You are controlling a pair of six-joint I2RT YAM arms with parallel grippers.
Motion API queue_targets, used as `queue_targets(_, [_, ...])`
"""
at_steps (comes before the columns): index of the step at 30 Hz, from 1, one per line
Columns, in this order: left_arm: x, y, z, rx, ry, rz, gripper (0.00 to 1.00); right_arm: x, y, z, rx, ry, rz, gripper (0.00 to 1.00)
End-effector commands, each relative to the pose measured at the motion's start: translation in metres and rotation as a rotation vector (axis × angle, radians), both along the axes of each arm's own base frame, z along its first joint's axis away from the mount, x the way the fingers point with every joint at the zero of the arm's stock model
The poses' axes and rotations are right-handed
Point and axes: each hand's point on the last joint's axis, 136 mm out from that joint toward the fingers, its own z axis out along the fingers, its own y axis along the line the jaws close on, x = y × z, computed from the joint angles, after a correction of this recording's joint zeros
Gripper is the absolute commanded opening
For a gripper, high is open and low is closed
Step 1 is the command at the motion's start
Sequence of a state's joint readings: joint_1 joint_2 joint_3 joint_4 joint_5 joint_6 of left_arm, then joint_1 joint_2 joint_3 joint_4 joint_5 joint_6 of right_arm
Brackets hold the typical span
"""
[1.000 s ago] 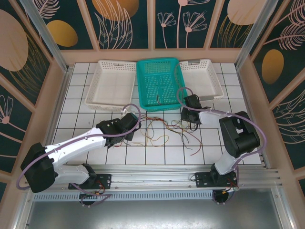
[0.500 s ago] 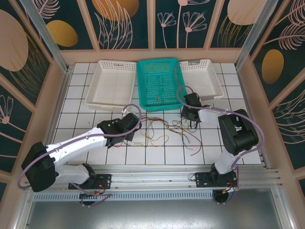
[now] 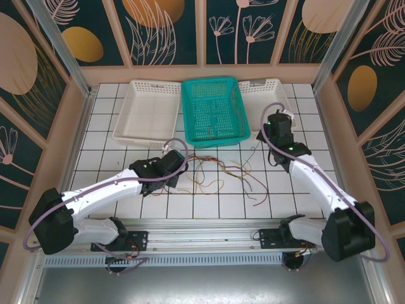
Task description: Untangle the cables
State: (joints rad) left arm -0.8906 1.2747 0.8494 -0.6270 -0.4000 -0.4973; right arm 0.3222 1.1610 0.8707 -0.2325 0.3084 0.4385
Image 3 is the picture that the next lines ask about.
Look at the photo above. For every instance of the small circuit board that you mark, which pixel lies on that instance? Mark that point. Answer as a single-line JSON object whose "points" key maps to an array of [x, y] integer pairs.
{"points": [[305, 251], [123, 258]]}

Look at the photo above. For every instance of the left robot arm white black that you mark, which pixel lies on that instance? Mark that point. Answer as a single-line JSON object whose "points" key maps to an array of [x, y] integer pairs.
{"points": [[95, 190]]}

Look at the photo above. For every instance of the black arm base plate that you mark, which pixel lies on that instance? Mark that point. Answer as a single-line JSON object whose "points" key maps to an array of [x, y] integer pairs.
{"points": [[269, 239], [140, 239]]}

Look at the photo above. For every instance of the grey metal base sheet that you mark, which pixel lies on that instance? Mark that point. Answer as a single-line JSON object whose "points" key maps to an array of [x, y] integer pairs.
{"points": [[205, 285]]}

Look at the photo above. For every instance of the aluminium side rail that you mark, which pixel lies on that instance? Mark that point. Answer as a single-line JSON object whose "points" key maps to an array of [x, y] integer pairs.
{"points": [[76, 152], [335, 126]]}

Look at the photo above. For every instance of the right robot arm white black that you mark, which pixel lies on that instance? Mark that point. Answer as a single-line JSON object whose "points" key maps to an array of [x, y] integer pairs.
{"points": [[316, 183]]}

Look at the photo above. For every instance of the aluminium upright post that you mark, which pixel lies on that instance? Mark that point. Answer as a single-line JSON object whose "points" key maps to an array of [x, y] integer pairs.
{"points": [[338, 44], [60, 47]]}

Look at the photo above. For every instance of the aluminium front rail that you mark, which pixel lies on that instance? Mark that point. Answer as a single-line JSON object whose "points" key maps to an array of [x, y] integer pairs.
{"points": [[205, 237]]}

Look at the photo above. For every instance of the teal perforated plastic basket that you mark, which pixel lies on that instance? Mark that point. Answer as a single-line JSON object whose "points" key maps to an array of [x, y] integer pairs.
{"points": [[193, 126]]}

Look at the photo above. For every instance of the white perforated plastic basket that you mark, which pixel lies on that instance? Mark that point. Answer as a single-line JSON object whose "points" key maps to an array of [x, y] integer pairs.
{"points": [[148, 111], [256, 107]]}

